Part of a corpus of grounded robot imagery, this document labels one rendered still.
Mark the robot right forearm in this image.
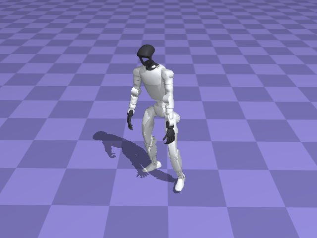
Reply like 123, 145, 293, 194
128, 93, 139, 113

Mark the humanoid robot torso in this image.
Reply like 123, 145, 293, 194
139, 64, 169, 118

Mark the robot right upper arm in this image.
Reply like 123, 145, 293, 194
131, 66, 142, 96

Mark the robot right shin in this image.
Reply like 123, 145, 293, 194
144, 142, 157, 165

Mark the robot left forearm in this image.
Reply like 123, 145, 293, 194
165, 95, 174, 126

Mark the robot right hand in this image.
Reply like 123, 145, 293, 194
127, 110, 133, 130

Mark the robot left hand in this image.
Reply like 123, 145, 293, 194
163, 121, 175, 144

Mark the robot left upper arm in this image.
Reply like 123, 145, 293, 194
161, 68, 174, 103

